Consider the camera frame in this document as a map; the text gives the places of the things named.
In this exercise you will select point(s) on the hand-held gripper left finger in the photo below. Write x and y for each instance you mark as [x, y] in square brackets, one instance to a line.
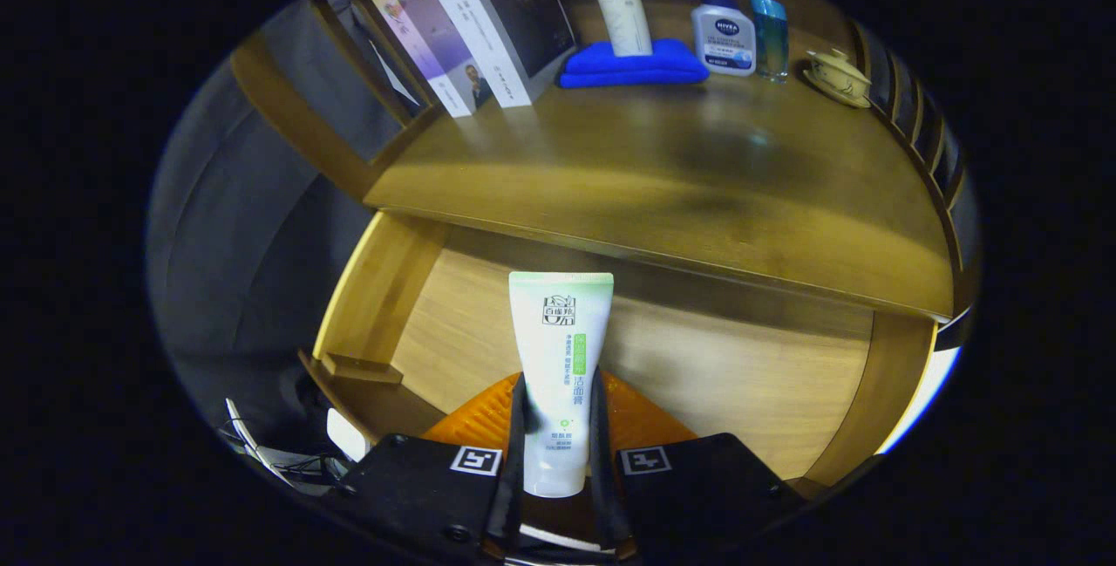
[514, 461]

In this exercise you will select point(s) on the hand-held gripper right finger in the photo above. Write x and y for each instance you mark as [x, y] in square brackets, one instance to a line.
[602, 470]

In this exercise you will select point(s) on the white and green tube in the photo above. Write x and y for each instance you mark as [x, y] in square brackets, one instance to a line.
[558, 357]

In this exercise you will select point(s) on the wooden drawer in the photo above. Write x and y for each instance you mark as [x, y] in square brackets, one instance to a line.
[697, 365]

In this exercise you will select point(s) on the wooden countertop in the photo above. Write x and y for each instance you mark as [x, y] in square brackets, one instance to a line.
[680, 165]

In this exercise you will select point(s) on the brown wooden cabinet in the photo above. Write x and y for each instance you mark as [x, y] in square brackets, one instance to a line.
[296, 121]

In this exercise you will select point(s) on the white panel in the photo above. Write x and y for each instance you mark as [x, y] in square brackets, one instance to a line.
[928, 383]

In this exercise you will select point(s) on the blue folded cloth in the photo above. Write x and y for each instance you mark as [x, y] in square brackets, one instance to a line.
[628, 67]

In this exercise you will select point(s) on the purple book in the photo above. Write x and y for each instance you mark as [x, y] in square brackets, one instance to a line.
[436, 51]

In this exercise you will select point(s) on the white book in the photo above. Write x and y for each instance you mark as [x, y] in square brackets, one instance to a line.
[514, 17]

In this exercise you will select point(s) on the white bottle with blue cap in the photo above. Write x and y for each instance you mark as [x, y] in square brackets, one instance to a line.
[724, 38]

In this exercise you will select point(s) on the white pump bottle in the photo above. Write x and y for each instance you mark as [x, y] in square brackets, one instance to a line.
[623, 17]

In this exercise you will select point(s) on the ceramic lidded teacup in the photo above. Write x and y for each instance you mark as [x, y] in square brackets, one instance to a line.
[839, 78]

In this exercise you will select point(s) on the teal bottle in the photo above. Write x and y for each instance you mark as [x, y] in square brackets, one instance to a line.
[771, 38]

